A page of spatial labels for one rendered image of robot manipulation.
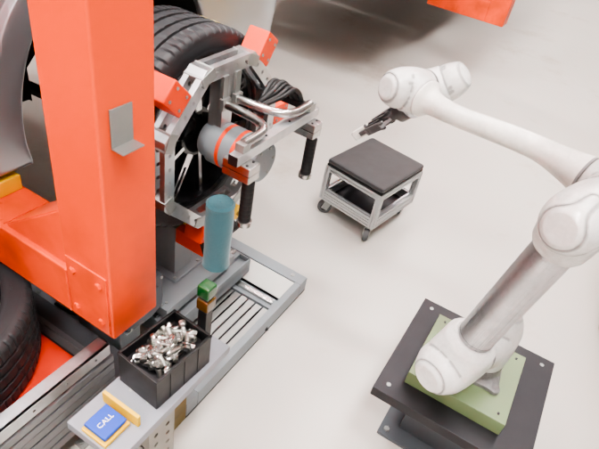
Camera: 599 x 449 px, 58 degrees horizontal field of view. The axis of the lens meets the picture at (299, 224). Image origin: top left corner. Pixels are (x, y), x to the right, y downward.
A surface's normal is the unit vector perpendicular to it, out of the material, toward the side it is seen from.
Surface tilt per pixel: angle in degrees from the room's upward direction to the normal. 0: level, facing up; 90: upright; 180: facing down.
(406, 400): 0
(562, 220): 84
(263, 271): 0
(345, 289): 0
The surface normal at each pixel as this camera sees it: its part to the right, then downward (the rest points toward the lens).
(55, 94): -0.52, 0.46
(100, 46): 0.84, 0.43
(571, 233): -0.79, 0.18
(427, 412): 0.16, -0.78
